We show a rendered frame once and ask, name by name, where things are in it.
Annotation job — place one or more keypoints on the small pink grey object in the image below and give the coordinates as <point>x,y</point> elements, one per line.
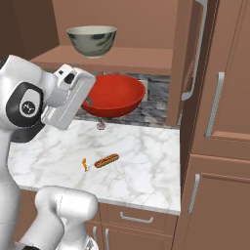
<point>101,125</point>

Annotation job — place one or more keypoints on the brown open cupboard door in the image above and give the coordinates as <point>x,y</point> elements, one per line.
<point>180,49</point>

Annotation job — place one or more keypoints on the white wall socket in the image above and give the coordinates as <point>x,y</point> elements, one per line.
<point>145,88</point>

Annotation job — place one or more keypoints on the brown drawer front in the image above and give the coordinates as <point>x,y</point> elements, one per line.
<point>162,218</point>

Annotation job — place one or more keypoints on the brown large base cupboard door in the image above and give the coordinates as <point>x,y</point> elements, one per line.
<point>224,208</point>

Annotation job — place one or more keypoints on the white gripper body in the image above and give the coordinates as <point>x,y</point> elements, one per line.
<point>70,104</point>

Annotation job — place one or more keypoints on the hot dog in bun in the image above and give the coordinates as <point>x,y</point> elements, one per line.
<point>106,160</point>

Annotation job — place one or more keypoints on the red bowl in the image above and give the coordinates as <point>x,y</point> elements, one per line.
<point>115,94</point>

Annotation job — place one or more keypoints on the brown small base cupboard door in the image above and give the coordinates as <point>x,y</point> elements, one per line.
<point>140,240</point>
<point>99,232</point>

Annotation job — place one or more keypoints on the brown open wall cupboard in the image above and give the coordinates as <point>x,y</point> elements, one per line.
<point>130,58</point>

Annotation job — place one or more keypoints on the orange shrimp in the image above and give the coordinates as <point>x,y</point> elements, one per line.
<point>85,164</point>

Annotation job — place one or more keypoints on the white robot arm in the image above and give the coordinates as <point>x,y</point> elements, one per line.
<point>19,169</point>

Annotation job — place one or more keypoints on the brown tall cupboard door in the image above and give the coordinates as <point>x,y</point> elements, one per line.
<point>234,81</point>

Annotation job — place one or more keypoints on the grey patterned ceramic bowl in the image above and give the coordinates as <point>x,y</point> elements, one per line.
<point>92,44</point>

